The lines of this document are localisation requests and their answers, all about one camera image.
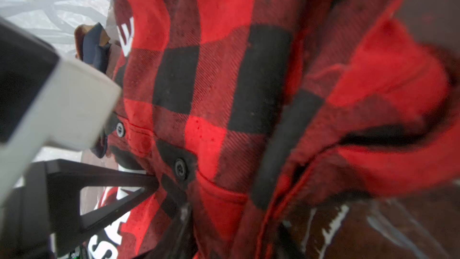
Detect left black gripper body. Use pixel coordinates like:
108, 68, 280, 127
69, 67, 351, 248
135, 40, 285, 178
1, 161, 54, 259

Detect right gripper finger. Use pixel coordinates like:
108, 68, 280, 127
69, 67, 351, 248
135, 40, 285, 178
136, 203, 194, 259

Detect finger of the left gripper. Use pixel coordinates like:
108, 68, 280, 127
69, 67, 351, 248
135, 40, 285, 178
45, 159, 159, 257

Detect red black plaid shirt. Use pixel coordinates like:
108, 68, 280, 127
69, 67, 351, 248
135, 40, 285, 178
87, 0, 460, 259

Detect folded multicolour plaid shirt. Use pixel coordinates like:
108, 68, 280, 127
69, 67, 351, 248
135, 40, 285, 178
74, 23, 122, 158

